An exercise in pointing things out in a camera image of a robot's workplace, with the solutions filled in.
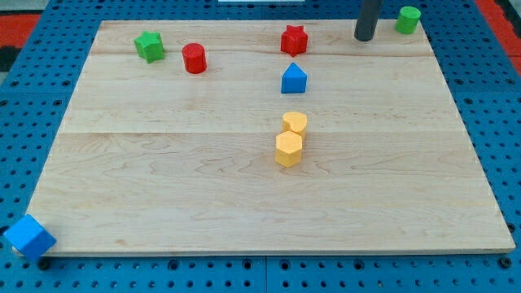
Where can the yellow heart block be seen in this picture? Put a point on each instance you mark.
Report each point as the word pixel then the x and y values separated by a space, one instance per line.
pixel 295 122

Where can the yellow hexagon block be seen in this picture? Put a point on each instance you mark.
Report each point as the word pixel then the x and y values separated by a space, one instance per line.
pixel 289 147

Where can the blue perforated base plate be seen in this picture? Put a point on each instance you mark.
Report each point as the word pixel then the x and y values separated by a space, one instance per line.
pixel 44 44

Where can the blue triangle block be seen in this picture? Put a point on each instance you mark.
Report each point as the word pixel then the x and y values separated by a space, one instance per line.
pixel 294 80

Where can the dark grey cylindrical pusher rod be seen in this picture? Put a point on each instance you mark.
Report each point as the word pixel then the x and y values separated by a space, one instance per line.
pixel 367 20

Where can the blue cube block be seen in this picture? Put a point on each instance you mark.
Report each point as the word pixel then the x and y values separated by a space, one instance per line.
pixel 30 238

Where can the light wooden board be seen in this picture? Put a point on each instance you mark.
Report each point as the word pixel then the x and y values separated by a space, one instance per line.
pixel 151 160

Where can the green cylinder block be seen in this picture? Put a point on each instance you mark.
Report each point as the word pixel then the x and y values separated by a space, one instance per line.
pixel 408 19

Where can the red cylinder block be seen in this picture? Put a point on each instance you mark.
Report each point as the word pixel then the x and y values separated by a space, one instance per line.
pixel 194 57

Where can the green star block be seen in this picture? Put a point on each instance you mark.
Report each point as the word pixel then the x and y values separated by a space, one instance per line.
pixel 149 46

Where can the red star block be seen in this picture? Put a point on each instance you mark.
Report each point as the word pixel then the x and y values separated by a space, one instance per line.
pixel 294 40

